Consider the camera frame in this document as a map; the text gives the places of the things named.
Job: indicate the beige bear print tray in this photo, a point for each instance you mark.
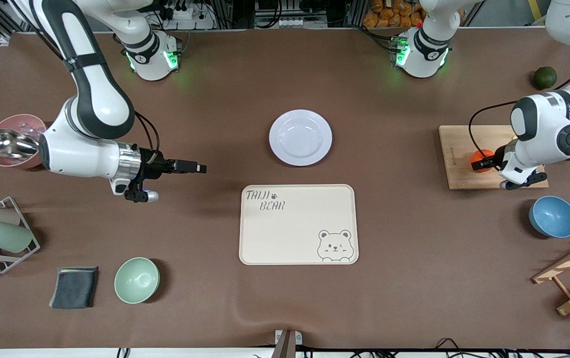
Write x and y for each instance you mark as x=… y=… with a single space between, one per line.
x=294 y=233

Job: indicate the long white socket strip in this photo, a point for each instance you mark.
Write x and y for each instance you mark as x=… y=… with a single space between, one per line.
x=289 y=23

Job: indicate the dark green round fruit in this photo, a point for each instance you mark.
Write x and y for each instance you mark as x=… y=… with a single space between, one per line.
x=545 y=77

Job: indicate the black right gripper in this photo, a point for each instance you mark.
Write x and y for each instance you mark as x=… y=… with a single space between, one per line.
x=156 y=167

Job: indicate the bag of orange fruit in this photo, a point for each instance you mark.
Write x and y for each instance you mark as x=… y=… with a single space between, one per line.
x=391 y=14

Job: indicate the dark grey folded cloth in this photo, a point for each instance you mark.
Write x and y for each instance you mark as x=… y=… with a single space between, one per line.
x=74 y=287

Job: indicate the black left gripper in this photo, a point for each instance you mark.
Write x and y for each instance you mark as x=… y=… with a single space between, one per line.
x=498 y=158

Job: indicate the white power strip with plugs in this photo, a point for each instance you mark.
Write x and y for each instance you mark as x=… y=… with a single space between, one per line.
x=190 y=15

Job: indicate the mint green bowl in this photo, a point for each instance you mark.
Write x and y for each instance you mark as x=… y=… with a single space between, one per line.
x=136 y=280

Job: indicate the wooden cutting board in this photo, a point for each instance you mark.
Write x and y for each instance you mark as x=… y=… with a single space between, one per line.
x=456 y=149

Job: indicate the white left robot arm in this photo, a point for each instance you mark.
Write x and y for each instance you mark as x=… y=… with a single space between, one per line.
x=548 y=129

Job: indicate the wooden dish rack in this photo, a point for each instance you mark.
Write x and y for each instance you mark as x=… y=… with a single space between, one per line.
x=563 y=266

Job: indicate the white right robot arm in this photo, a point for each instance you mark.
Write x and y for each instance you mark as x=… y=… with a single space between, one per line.
x=96 y=99

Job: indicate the blue bowl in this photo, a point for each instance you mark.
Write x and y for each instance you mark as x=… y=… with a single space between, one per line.
x=553 y=217

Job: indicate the pale lavender round plate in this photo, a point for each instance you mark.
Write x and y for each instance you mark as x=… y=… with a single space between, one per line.
x=300 y=137

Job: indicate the mint green cup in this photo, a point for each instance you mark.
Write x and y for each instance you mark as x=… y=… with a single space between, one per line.
x=6 y=236

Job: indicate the shiny metal scoop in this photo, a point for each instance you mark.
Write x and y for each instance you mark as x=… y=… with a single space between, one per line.
x=9 y=143

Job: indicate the orange mandarin fruit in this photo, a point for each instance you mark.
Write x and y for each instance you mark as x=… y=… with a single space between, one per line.
x=481 y=154

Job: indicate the pink bowl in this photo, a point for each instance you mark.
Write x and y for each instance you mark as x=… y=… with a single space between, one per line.
x=4 y=161

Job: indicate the metal table edge bracket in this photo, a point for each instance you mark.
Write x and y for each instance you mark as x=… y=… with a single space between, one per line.
x=288 y=340

